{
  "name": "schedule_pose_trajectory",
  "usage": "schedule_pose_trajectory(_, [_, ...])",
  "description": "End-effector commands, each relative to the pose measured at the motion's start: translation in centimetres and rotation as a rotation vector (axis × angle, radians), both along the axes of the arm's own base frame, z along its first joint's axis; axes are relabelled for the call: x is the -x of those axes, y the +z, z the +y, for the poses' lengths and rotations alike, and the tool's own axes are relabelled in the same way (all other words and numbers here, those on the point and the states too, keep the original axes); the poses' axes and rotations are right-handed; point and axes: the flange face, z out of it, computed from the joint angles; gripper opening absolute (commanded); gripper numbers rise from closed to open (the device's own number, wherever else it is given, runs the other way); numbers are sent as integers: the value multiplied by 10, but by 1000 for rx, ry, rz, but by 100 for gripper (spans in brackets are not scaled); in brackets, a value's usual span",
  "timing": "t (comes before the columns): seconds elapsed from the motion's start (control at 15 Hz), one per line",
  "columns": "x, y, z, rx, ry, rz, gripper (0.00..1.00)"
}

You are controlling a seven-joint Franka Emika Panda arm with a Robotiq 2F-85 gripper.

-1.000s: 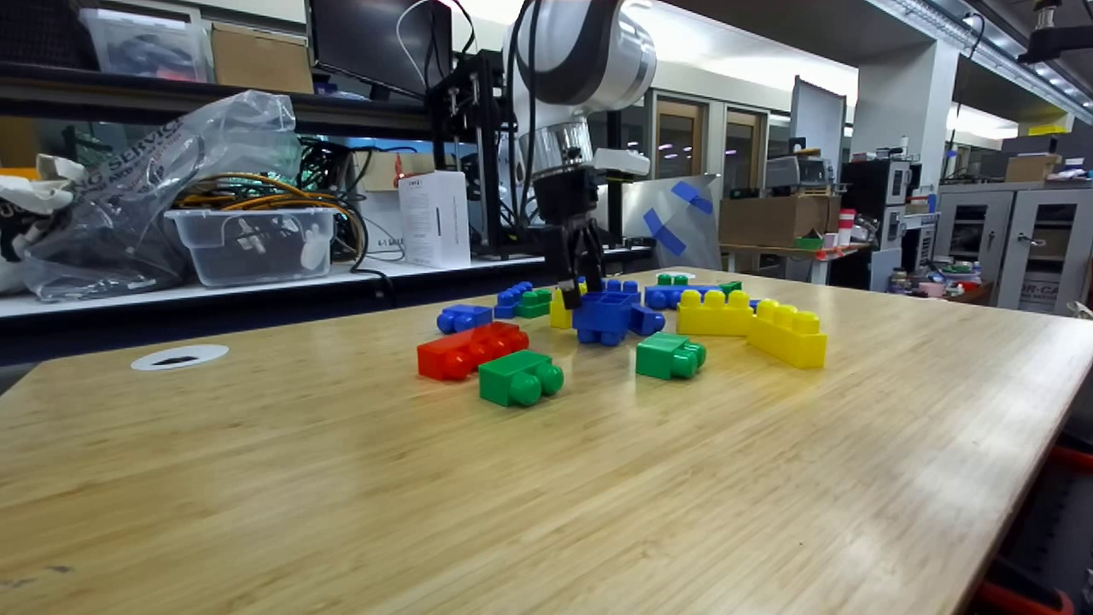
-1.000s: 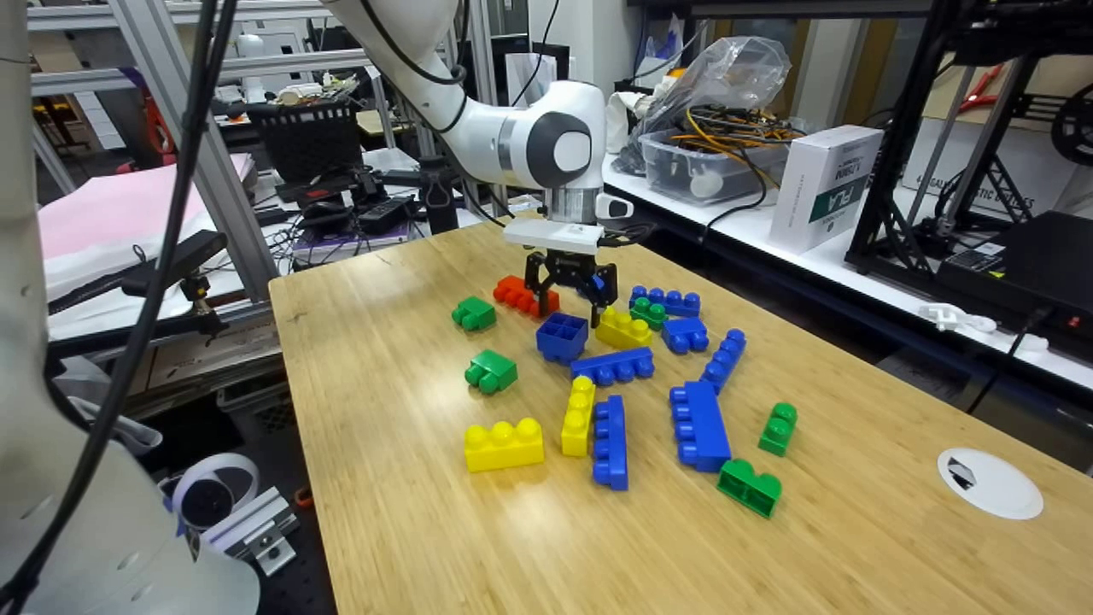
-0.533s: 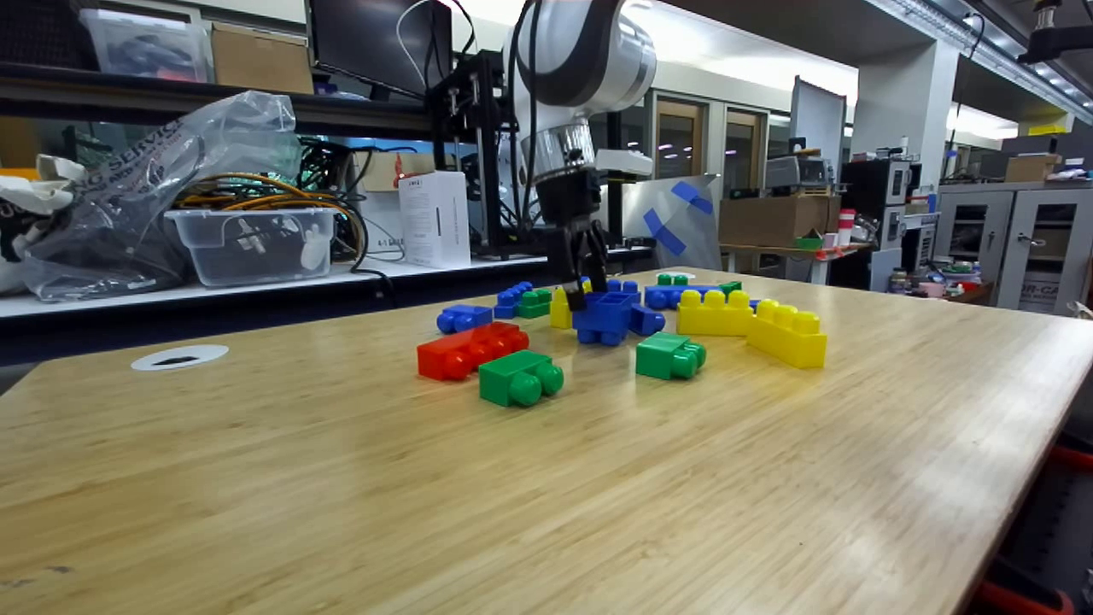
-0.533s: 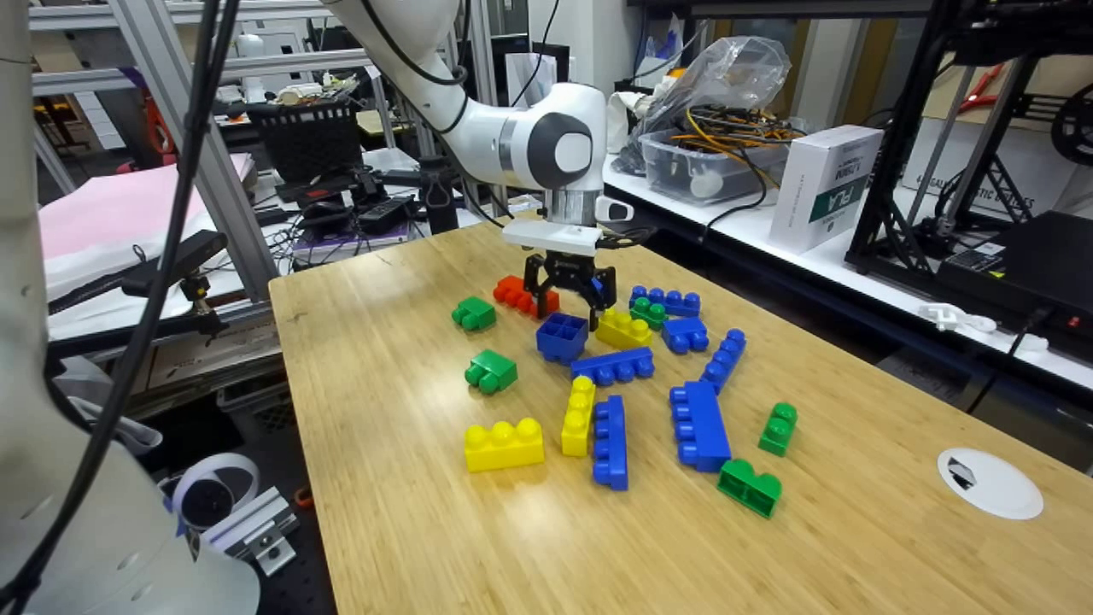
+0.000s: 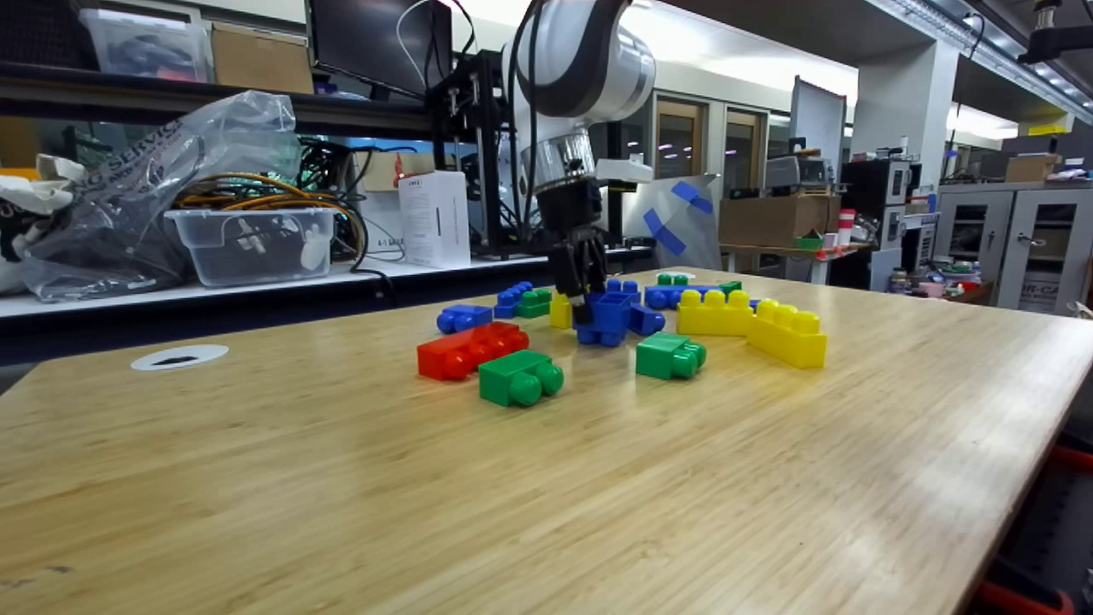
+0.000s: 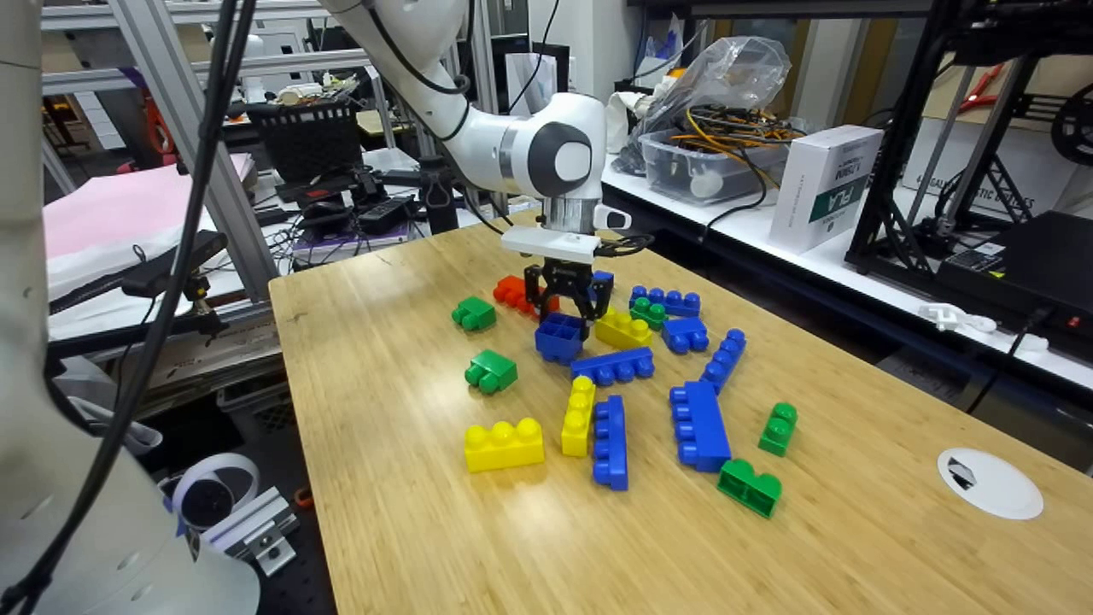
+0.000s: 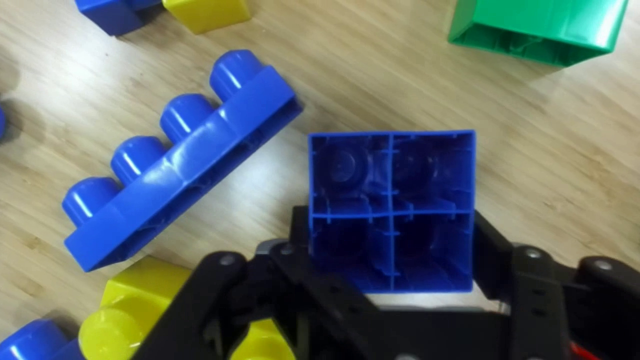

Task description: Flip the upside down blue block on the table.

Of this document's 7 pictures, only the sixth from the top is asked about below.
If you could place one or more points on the large white table grommet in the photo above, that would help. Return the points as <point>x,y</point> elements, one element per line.
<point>989,484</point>

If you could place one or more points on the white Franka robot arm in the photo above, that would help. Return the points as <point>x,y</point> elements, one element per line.
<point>500,147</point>

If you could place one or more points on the blue square two-by-two block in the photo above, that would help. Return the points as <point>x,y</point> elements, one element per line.
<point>562,344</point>

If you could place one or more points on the large yellow three-stud block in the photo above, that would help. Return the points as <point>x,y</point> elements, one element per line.
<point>504,444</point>

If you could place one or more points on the pink foam sheet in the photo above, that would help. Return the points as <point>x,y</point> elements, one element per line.
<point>113,216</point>

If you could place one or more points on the red four-stud block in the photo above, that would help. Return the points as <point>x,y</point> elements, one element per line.
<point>509,296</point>

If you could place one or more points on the white side bench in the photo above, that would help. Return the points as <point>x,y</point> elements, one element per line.
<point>866,284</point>

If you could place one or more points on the small blue block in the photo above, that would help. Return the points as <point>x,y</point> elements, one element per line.
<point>607,277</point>

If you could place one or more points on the small green block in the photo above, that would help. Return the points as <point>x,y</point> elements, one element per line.
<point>646,311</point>

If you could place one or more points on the clear plastic bag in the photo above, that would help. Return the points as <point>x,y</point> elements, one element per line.
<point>730,73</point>

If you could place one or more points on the aluminium extrusion frame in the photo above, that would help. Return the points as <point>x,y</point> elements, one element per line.
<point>172,69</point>

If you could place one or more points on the black clamp mount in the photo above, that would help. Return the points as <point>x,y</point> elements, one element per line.
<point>124,284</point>

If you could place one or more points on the black printer frame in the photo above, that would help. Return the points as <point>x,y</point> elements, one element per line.
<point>977,147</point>

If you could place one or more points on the black camera stand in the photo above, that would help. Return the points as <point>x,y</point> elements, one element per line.
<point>439,208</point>

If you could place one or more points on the long blue four-stud block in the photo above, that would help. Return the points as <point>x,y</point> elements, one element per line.
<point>611,444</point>

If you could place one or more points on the black box device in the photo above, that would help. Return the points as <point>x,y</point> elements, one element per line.
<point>308,143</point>

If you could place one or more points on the blue two-stud block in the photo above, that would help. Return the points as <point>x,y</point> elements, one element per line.
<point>685,335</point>

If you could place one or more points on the green two-stud block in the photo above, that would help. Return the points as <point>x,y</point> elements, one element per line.
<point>489,372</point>
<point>779,427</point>
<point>748,487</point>
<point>472,311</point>

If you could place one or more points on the large blue four-stud block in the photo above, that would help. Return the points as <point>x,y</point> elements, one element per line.
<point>699,425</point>

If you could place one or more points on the narrow blue four-stud block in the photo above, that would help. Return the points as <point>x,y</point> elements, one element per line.
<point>721,359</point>

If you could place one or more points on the white cardboard box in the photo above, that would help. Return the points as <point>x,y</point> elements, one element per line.
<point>823,185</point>

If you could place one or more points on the white round reel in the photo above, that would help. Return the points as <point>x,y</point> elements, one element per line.
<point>211,489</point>

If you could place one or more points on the long yellow block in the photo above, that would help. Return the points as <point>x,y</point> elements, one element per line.
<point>578,415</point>

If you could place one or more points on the clear plastic storage bin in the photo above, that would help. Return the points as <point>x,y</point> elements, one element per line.
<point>696,171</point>

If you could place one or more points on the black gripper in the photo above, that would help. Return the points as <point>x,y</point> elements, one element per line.
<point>566,273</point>

